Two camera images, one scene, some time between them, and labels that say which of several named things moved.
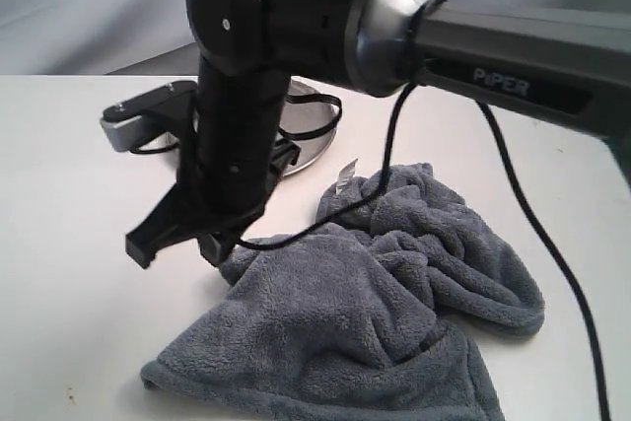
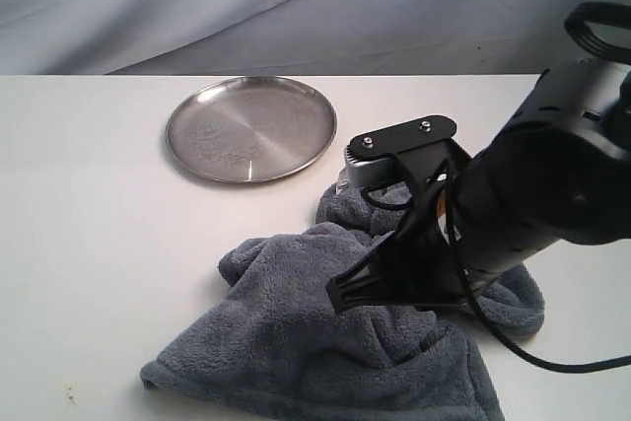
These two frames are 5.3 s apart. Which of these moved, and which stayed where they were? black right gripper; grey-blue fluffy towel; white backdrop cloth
Moved: black right gripper
Stayed: white backdrop cloth; grey-blue fluffy towel
